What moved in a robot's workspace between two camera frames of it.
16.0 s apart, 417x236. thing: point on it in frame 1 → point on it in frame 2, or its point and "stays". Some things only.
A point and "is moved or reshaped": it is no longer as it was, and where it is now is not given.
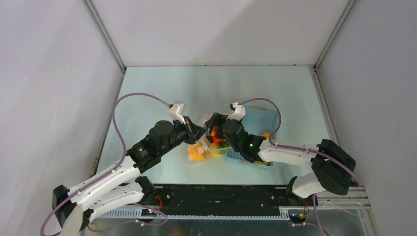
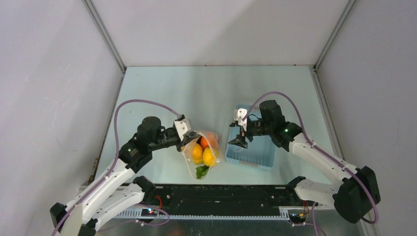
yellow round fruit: [266, 134] is moved or reshaped
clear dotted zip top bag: [212, 143] → [201, 152]
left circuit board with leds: [148, 212] stays
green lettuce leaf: [223, 144] → [201, 170]
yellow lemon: [261, 162] → [208, 158]
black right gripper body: [214, 122] → [244, 133]
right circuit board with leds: [297, 218] stays
